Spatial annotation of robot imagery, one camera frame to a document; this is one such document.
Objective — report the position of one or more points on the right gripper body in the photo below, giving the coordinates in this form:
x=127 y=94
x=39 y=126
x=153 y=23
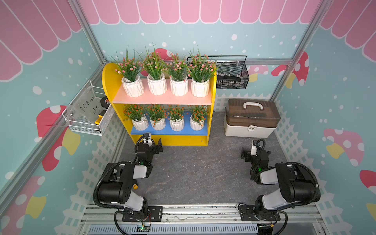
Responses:
x=250 y=158

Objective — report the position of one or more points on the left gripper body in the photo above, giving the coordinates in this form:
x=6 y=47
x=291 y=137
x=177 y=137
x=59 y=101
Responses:
x=154 y=151

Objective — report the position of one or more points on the red flower pot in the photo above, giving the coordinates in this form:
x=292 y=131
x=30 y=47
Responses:
x=137 y=114
x=157 y=116
x=176 y=117
x=198 y=116

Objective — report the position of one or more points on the pink flower pot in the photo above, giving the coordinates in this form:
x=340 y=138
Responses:
x=130 y=68
x=154 y=65
x=178 y=73
x=201 y=69

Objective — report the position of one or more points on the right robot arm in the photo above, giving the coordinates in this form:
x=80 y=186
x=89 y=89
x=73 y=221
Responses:
x=298 y=185

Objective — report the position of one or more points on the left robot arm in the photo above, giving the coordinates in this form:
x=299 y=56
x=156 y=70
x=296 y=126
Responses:
x=115 y=188

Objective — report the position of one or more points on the yellow rack with coloured shelves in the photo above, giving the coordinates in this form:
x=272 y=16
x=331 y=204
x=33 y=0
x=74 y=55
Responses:
x=118 y=98

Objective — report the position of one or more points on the brown lidded storage box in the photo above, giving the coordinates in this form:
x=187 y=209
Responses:
x=250 y=118

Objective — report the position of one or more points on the yellow utility knife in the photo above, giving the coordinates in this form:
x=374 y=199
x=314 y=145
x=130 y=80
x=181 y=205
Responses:
x=100 y=117

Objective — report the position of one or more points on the black tape roll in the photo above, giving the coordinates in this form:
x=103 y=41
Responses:
x=105 y=103

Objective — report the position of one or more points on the white wire wall basket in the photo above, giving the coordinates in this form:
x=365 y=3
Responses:
x=81 y=114

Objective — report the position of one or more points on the metal base rail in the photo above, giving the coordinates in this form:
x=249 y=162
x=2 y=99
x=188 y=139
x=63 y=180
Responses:
x=206 y=219

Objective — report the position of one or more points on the black wire mesh basket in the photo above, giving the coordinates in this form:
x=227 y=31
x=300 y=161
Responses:
x=231 y=71

